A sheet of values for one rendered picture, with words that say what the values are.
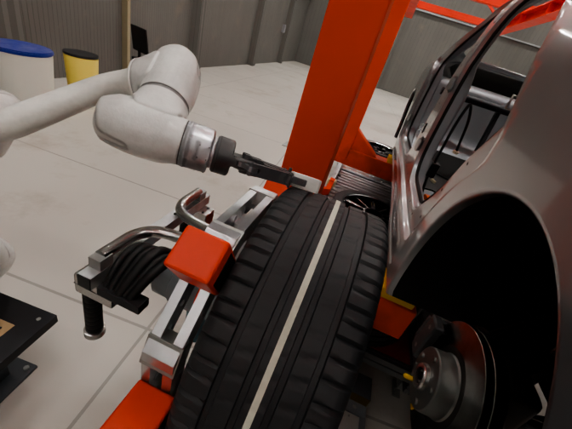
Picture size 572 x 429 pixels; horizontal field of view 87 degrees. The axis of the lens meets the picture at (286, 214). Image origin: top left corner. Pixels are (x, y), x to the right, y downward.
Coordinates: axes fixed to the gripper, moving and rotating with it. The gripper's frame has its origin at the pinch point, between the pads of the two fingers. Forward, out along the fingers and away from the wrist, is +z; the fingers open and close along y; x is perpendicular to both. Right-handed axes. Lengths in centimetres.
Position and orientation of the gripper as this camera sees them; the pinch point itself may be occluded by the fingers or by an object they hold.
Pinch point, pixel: (305, 182)
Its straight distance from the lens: 66.5
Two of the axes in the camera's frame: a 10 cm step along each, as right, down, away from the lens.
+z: 9.2, 2.7, 2.8
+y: 1.9, 3.2, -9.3
